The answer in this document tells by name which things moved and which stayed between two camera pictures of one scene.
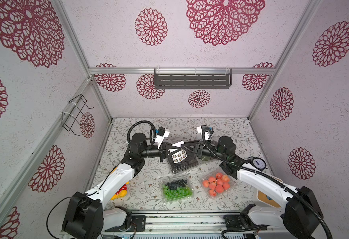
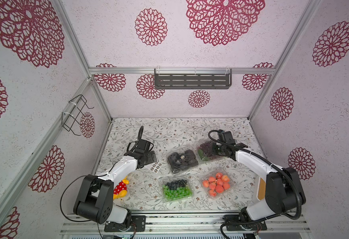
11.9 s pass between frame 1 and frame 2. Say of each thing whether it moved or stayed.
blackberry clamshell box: stayed
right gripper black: moved
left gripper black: moved
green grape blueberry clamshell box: stayed
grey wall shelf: stayed
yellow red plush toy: stayed
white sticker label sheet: moved
